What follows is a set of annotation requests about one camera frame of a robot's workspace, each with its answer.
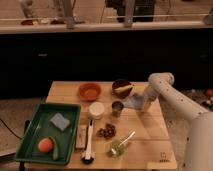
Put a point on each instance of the green plastic tray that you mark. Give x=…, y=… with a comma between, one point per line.
x=41, y=127

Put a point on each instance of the bunch of dark grapes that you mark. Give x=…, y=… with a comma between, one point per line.
x=107, y=132

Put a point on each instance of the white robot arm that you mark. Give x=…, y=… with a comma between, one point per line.
x=199, y=146

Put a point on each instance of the white dish brush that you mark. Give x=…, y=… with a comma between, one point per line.
x=87, y=156

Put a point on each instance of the green cucumber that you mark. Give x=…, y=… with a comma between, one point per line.
x=55, y=148

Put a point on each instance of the white paper cup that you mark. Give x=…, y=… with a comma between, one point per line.
x=96, y=110

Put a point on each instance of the blue-grey towel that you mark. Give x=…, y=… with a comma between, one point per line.
x=134, y=102

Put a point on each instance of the yellow banana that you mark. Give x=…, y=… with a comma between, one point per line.
x=123, y=88

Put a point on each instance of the dark brown bowl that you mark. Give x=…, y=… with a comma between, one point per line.
x=119, y=83

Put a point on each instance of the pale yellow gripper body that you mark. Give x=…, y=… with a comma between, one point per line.
x=146, y=105

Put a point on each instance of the green glass dish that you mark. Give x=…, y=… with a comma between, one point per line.
x=113, y=144

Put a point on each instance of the small metal cup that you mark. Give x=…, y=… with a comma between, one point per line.
x=117, y=108

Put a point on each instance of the wooden block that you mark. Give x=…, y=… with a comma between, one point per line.
x=81, y=137

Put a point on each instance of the grey-blue sponge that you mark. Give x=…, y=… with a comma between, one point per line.
x=60, y=122

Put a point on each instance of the orange fruit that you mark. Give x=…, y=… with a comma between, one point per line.
x=45, y=145

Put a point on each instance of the orange plastic bowl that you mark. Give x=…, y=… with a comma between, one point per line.
x=89, y=91

